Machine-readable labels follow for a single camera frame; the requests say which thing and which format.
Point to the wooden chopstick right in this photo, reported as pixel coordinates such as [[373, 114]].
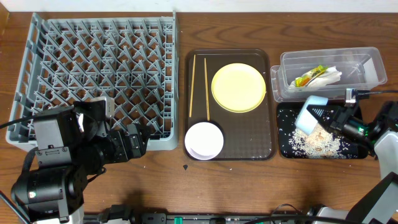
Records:
[[206, 91]]

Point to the grey plastic dish rack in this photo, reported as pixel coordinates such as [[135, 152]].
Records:
[[133, 60]]

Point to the dark brown serving tray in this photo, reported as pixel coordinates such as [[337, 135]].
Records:
[[247, 136]]

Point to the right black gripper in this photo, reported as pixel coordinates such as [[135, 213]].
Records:
[[337, 119]]

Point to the black waste tray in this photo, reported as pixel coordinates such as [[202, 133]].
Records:
[[286, 116]]

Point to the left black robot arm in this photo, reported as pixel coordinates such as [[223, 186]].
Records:
[[74, 145]]

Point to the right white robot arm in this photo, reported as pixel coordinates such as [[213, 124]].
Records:
[[378, 137]]

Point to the yellow orange snack wrapper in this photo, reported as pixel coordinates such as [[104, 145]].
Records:
[[307, 77]]

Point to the white plastic bowl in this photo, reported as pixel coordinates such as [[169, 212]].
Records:
[[204, 141]]

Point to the black rail at table edge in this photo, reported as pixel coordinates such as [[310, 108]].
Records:
[[128, 214]]

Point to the pile of rice grains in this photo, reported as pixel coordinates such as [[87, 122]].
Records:
[[320, 145]]

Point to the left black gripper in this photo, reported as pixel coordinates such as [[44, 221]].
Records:
[[134, 143]]

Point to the yellow plastic plate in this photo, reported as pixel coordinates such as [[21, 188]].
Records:
[[238, 87]]

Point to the light blue plastic bowl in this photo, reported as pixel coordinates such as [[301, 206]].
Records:
[[305, 121]]

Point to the clear plastic waste bin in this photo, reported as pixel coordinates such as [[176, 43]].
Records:
[[367, 57]]

